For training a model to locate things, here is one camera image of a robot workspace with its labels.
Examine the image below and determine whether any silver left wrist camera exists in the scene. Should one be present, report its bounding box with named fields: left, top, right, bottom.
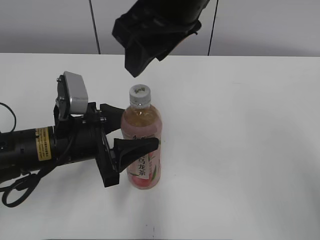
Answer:
left=56, top=71, right=89, bottom=121

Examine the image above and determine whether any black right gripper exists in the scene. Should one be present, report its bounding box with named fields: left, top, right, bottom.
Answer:
left=112, top=0, right=202, bottom=78

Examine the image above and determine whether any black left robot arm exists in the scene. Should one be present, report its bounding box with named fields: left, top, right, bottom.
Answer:
left=0, top=102, right=159, bottom=188

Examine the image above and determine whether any peach oolong tea bottle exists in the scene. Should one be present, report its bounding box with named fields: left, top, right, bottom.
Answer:
left=120, top=101, right=163, bottom=191

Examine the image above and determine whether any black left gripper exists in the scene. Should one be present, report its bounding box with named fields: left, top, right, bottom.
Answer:
left=53, top=102, right=159, bottom=188

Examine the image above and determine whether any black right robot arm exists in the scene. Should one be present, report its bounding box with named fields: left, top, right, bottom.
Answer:
left=112, top=0, right=209, bottom=78

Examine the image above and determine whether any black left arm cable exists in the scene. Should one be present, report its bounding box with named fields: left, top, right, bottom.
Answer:
left=0, top=102, right=61, bottom=208

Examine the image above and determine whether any white bottle cap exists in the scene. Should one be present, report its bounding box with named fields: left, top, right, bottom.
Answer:
left=129, top=84, right=151, bottom=106

